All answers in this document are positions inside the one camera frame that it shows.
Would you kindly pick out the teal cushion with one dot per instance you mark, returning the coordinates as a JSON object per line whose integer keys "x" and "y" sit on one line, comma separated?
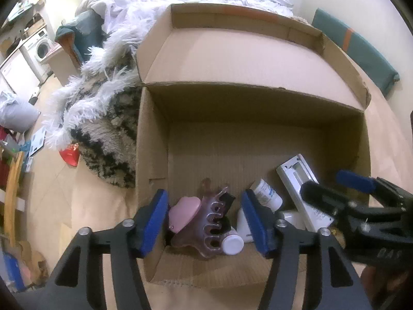
{"x": 375, "y": 65}

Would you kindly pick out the red bag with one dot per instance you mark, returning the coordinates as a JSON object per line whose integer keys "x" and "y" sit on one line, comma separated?
{"x": 71, "y": 155}

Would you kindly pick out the shaggy white black blanket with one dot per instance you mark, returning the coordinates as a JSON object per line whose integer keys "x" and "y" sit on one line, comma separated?
{"x": 99, "y": 108}

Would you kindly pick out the white bathroom scale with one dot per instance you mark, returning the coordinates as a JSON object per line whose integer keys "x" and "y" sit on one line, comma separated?
{"x": 37, "y": 141}

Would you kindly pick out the white washing machine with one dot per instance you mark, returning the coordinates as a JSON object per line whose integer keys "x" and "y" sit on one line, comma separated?
{"x": 34, "y": 49}

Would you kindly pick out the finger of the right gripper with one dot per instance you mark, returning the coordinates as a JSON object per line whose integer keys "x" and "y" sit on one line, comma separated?
{"x": 357, "y": 182}
{"x": 333, "y": 203}

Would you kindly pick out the cardboard box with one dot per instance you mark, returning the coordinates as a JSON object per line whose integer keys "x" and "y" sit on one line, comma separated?
{"x": 230, "y": 93}

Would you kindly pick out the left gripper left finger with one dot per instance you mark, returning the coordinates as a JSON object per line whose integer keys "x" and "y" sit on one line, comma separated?
{"x": 77, "y": 281}

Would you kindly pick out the white labelled tube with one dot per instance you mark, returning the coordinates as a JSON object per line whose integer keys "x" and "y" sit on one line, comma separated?
{"x": 266, "y": 195}

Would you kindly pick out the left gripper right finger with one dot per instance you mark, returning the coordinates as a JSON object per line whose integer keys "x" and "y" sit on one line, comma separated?
{"x": 331, "y": 280}

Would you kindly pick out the person's right hand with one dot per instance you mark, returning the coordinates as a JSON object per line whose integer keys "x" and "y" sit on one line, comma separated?
{"x": 376, "y": 281}

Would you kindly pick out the pink hair claw clip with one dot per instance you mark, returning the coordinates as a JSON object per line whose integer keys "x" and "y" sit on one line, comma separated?
{"x": 204, "y": 231}

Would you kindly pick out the white charger adapter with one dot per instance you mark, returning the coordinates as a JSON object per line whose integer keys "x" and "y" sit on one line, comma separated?
{"x": 294, "y": 218}

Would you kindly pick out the white thermostat device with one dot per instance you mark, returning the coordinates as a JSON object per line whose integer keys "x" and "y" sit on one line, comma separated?
{"x": 297, "y": 177}

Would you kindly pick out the white earbuds case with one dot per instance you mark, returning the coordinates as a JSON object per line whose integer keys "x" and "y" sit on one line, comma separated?
{"x": 243, "y": 227}

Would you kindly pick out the grey laundry bag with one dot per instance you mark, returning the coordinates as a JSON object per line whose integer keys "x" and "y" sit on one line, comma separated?
{"x": 17, "y": 114}

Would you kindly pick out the pink compact mirror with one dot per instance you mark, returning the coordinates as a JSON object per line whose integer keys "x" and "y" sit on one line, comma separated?
{"x": 183, "y": 212}

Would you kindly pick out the black flashlight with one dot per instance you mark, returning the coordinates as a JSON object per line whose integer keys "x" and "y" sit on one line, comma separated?
{"x": 227, "y": 199}

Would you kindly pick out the white pill bottle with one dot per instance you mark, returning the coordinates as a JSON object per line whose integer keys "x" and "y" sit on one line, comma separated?
{"x": 232, "y": 243}

